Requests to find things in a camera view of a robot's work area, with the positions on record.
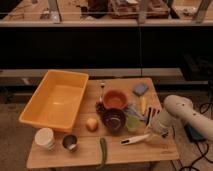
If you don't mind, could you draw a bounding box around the wooden table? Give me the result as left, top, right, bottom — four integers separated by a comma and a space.
26, 80, 179, 169

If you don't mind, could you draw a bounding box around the green plastic cup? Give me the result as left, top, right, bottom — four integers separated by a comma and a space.
126, 115, 141, 132

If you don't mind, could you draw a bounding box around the yellow round fruit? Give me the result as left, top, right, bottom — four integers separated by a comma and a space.
86, 118, 98, 132

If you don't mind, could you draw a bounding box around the yellow banana toy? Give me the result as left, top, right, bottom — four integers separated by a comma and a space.
140, 96, 147, 115

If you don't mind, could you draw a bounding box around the dark brown bowl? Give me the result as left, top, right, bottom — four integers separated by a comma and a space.
101, 108, 126, 133

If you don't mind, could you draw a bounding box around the small metal cup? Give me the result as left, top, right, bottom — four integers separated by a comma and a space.
62, 134, 78, 152

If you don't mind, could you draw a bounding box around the striped black orange block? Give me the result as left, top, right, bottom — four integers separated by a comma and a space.
146, 107, 160, 125

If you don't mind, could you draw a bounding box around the orange ceramic bowl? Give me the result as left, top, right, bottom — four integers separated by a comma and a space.
103, 90, 128, 109

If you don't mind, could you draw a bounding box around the green chili pepper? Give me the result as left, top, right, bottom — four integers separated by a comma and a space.
97, 138, 107, 169

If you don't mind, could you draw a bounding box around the white paper cup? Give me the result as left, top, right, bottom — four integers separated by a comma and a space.
34, 128, 55, 150

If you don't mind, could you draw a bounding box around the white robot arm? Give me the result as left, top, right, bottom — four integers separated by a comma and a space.
151, 95, 213, 142

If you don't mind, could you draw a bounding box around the light blue utensil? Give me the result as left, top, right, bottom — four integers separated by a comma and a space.
125, 104, 147, 121

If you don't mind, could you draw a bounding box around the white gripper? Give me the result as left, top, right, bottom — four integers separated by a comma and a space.
150, 108, 173, 136

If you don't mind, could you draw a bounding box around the blue sponge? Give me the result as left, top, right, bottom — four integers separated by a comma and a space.
133, 83, 148, 96

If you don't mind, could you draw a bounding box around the metal fork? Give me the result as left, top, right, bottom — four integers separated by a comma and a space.
99, 81, 105, 103

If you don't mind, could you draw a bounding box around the yellow plastic tub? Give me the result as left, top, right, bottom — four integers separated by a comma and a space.
19, 70, 89, 133

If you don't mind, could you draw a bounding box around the white handled brush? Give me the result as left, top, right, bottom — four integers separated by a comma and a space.
120, 132, 156, 145

